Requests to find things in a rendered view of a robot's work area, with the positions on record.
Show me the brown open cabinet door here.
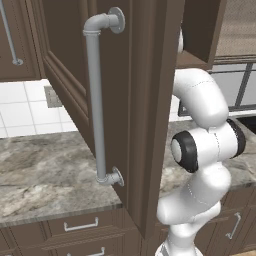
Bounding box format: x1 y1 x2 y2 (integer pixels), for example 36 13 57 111
25 0 186 240

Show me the brown wall cabinet body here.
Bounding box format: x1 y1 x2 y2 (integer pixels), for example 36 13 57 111
175 0 228 71

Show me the silver base cabinet handle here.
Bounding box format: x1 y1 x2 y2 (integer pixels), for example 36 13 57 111
225 211 242 241

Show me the window with dark frame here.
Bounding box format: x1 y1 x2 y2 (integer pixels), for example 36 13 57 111
177 0 256 118

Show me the silver drawer handle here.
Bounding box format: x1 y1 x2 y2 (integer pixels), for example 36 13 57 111
66 246 106 256
63 216 100 233

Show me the brown drawer front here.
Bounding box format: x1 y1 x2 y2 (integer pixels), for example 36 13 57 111
49 232 135 256
45 211 118 237

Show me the grey pipe door handle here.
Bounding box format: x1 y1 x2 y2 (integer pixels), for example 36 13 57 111
82 6 127 188

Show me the brown base cabinet door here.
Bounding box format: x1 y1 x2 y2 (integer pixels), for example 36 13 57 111
201 198 256 256

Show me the brown closed cabinet door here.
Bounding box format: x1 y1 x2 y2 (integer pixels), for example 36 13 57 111
0 0 43 83

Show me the grey wall outlet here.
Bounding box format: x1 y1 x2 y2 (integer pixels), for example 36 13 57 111
43 85 64 109

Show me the thin grey door handle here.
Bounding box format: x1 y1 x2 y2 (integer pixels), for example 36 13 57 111
0 0 25 67

